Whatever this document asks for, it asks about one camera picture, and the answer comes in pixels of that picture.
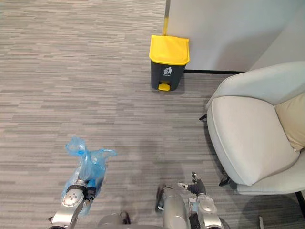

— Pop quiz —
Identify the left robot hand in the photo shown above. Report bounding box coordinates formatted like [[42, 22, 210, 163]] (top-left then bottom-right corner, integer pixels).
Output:
[[76, 172, 103, 191]]

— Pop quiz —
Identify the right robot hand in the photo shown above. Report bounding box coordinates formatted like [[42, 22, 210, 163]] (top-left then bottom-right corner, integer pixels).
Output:
[[177, 171, 206, 195]]

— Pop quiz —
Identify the blue plastic trash bag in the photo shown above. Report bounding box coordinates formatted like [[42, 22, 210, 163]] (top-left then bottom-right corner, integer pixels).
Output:
[[61, 136, 118, 217]]

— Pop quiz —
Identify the grey yellow-lidded pedal bin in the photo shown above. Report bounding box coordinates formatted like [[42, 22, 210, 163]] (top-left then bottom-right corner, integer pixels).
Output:
[[149, 35, 190, 92]]

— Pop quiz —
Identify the silver robot leg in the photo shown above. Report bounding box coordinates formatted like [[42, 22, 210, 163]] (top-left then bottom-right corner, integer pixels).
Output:
[[156, 184, 192, 229], [97, 211, 131, 229]]

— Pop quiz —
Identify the light grey armchair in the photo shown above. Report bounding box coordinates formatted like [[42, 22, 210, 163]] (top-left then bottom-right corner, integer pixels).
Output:
[[199, 61, 305, 212]]

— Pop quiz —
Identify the beige cushion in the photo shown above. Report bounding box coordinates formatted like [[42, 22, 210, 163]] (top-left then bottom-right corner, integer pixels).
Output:
[[274, 92, 305, 151]]

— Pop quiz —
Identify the yellow corner guard strip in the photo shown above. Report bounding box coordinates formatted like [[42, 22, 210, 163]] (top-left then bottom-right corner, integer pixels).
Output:
[[162, 0, 171, 36]]

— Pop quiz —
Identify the black wall baseboard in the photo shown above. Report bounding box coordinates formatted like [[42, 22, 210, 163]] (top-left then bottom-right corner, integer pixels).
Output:
[[183, 69, 244, 75]]

